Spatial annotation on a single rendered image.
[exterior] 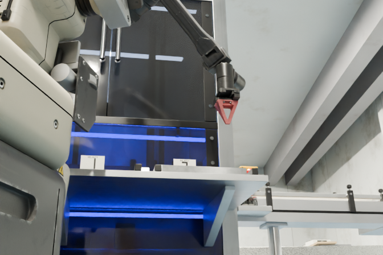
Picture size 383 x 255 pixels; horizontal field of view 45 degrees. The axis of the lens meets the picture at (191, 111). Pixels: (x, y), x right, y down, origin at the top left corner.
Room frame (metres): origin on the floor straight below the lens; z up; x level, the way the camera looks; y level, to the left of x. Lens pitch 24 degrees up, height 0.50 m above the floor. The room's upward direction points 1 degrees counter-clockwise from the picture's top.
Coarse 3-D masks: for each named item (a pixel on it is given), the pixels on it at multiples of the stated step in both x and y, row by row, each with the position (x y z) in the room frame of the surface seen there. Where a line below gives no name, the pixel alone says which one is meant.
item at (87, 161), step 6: (84, 156) 1.61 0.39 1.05; (90, 156) 1.61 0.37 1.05; (96, 156) 1.62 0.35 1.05; (102, 156) 1.62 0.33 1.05; (84, 162) 1.61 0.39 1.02; (90, 162) 1.61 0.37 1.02; (96, 162) 1.62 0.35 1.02; (102, 162) 1.62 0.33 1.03; (84, 168) 1.61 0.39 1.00; (90, 168) 1.61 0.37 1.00; (96, 168) 1.62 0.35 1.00; (102, 168) 1.62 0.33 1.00
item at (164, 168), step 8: (168, 168) 1.31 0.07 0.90; (176, 168) 1.32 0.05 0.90; (184, 168) 1.32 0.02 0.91; (192, 168) 1.33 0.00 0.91; (200, 168) 1.33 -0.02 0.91; (208, 168) 1.34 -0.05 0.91; (216, 168) 1.34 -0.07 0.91; (224, 168) 1.35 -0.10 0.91; (232, 168) 1.35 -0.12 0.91; (240, 168) 1.36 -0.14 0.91
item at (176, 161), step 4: (176, 160) 1.67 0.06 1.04; (180, 160) 1.67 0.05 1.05; (184, 160) 1.68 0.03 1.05; (188, 160) 1.68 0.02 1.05; (192, 160) 1.68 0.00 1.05; (176, 164) 1.67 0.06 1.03; (180, 164) 1.67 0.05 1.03; (184, 164) 1.68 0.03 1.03; (188, 164) 1.68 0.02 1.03; (192, 164) 1.68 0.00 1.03
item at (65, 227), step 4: (68, 204) 1.54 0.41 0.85; (64, 208) 1.41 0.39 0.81; (68, 208) 1.55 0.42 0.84; (64, 212) 1.42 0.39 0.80; (68, 212) 1.56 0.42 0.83; (64, 216) 1.43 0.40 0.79; (68, 216) 1.58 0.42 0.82; (64, 220) 1.45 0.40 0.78; (68, 220) 1.59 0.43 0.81; (64, 224) 1.47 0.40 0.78; (64, 228) 1.49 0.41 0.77; (64, 232) 1.51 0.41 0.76; (64, 236) 1.53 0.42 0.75; (64, 240) 1.56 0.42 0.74; (60, 244) 1.58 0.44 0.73; (64, 244) 1.58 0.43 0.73
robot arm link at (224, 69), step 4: (220, 64) 1.31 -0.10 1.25; (224, 64) 1.31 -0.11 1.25; (228, 64) 1.31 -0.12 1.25; (216, 68) 1.33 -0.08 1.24; (220, 68) 1.31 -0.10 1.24; (224, 68) 1.31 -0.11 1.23; (228, 68) 1.31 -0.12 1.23; (232, 68) 1.32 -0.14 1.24; (216, 72) 1.33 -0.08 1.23; (220, 72) 1.31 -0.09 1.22; (224, 72) 1.31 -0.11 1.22; (228, 72) 1.31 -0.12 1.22; (232, 72) 1.32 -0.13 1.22; (216, 76) 1.33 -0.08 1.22; (220, 76) 1.31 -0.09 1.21; (224, 76) 1.31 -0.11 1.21; (232, 76) 1.32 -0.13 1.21; (216, 80) 1.34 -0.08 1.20
